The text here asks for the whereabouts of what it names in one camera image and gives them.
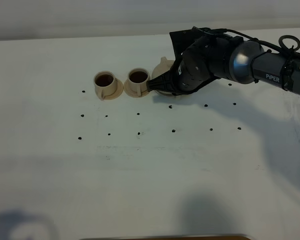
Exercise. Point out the beige teacup left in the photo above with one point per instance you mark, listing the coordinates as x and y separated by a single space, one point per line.
104 84

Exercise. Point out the beige saucer under left cup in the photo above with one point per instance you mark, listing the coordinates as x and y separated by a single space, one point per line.
117 89

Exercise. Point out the beige teapot with lid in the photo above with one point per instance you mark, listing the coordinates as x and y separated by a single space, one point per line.
164 66

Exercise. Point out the round beige teapot saucer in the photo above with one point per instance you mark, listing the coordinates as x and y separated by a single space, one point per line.
170 95

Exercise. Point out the beige teacup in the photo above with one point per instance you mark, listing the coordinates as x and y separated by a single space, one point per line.
104 84
138 75

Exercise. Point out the beige teacup centre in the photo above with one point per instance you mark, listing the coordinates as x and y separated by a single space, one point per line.
138 75

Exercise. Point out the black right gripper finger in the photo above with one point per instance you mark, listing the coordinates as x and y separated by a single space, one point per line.
162 83

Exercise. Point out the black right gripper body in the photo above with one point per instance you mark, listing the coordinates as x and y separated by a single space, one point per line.
202 55

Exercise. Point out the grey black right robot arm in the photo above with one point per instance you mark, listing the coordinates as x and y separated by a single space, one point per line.
256 60

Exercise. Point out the beige saucer under centre cup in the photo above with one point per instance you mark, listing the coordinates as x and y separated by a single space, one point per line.
136 89

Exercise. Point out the beige saucer under cup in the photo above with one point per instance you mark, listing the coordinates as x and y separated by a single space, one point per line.
136 89
117 89

